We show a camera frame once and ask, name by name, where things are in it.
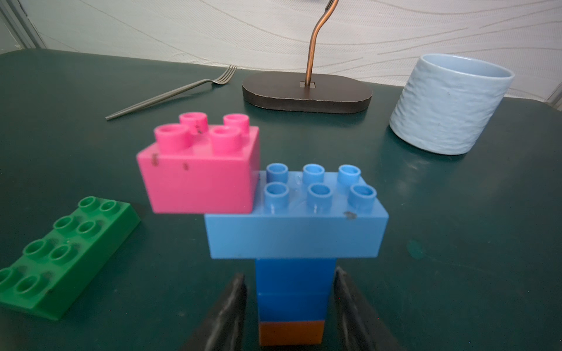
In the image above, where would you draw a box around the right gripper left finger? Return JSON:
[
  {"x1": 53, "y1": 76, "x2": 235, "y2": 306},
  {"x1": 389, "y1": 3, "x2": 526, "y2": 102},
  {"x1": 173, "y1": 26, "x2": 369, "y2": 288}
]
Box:
[{"x1": 181, "y1": 273, "x2": 247, "y2": 350}]

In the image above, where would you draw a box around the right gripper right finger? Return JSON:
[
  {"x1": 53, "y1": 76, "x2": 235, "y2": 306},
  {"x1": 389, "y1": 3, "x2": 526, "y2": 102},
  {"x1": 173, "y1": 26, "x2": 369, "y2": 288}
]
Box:
[{"x1": 333, "y1": 267, "x2": 404, "y2": 350}]

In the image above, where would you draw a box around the orange square lego brick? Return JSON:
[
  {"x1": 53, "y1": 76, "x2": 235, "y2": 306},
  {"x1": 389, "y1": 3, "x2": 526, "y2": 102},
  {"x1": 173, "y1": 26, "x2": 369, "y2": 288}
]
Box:
[{"x1": 259, "y1": 320, "x2": 325, "y2": 347}]

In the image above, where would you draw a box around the blue square lego brick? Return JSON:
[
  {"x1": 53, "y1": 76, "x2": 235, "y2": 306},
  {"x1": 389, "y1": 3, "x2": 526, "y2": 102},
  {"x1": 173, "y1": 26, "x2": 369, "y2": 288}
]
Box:
[
  {"x1": 256, "y1": 259, "x2": 337, "y2": 295},
  {"x1": 257, "y1": 293, "x2": 330, "y2": 322}
]

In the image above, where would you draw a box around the light blue long lego brick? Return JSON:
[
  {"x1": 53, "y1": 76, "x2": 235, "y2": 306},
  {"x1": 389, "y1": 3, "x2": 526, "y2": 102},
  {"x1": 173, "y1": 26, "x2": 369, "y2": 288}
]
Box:
[{"x1": 204, "y1": 163, "x2": 389, "y2": 259}]

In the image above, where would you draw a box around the pink square lego brick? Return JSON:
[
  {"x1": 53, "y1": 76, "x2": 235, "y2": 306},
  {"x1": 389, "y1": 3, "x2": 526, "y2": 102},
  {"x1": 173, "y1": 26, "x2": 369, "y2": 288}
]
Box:
[{"x1": 136, "y1": 112, "x2": 261, "y2": 214}]

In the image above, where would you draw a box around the green long lego brick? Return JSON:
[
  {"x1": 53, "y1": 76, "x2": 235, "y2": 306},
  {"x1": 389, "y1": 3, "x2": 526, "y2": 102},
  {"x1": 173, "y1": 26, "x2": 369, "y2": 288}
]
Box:
[{"x1": 1, "y1": 196, "x2": 141, "y2": 321}]

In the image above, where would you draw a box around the green table mat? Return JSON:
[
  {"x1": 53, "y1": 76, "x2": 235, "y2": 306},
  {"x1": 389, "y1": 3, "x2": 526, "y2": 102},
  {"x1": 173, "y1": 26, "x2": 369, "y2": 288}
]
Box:
[{"x1": 1, "y1": 50, "x2": 561, "y2": 350}]

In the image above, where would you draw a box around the brown metal mug tree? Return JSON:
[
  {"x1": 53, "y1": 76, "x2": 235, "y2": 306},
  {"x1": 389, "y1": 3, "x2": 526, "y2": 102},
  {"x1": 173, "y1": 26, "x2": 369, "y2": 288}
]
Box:
[{"x1": 242, "y1": 0, "x2": 373, "y2": 114}]

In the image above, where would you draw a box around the light blue mug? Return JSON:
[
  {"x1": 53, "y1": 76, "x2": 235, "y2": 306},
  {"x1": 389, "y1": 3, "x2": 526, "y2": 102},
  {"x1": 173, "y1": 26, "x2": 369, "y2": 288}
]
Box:
[{"x1": 389, "y1": 54, "x2": 515, "y2": 156}]

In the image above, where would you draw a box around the silver metal fork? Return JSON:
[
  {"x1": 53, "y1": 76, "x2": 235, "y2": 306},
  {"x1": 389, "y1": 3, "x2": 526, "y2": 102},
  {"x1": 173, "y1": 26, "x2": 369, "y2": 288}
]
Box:
[{"x1": 105, "y1": 65, "x2": 238, "y2": 121}]

